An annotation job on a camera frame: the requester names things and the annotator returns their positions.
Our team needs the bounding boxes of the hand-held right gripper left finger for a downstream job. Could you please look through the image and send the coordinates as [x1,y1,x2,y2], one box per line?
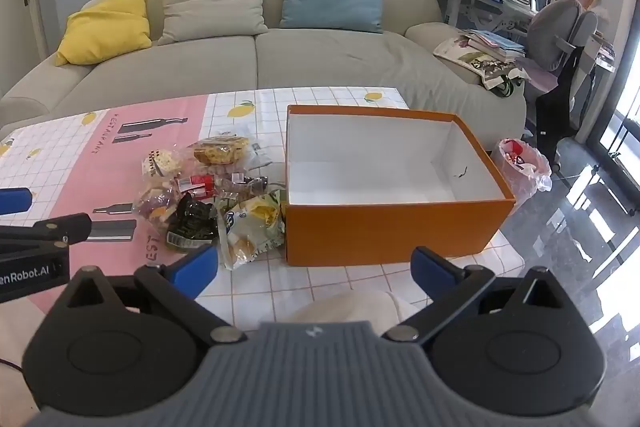
[47,243,247,343]

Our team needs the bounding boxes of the stack of books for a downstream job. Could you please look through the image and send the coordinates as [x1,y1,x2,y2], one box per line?
[460,29,528,65]

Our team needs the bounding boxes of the yellow pillow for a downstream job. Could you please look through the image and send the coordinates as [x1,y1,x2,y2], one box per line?
[54,0,153,66]

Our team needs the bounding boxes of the black garment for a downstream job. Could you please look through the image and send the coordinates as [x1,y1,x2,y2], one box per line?
[536,49,598,158]

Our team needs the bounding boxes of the glass balcony door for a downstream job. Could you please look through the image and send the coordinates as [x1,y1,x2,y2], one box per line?
[597,32,640,218]

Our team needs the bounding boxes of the beige sofa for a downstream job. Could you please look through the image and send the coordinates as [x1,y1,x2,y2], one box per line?
[0,0,528,142]

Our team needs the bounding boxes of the grey office chair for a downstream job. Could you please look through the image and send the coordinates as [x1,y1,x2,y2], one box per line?
[520,0,601,92]

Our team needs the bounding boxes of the beige pillow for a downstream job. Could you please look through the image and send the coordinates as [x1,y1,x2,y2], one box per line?
[157,0,269,46]

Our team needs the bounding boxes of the cream cloth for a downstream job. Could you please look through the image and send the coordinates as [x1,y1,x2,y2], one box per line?
[287,289,421,325]

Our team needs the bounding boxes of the printed tote bag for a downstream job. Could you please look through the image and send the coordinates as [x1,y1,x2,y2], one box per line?
[432,38,531,98]

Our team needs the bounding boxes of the orange cardboard box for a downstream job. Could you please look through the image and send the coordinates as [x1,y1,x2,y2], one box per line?
[284,104,517,268]

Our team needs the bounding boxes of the white desk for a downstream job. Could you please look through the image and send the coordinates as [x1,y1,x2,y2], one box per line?
[420,0,616,72]

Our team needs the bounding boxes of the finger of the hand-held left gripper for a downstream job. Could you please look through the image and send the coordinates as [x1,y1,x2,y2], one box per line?
[0,213,94,258]
[0,188,34,216]

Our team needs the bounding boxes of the clear packet of yellow crackers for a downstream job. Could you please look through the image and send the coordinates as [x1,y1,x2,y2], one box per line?
[192,134,251,166]

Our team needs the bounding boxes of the dark green snack packet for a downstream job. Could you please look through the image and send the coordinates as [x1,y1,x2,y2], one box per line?
[165,193,221,255]

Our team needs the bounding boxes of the cola bottle shaped packet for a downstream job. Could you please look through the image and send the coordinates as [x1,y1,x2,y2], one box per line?
[175,173,271,202]

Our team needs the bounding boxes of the green white bread packet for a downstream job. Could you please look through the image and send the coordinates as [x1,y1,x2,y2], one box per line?
[215,189,287,270]

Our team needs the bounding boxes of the trash bin with plastic bag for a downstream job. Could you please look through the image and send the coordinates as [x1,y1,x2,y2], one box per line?
[490,138,553,208]

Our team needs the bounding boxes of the clear packet of white balls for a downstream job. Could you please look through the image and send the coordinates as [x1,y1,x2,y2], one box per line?
[141,148,182,180]

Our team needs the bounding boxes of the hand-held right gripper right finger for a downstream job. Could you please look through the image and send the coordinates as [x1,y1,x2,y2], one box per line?
[382,246,583,343]

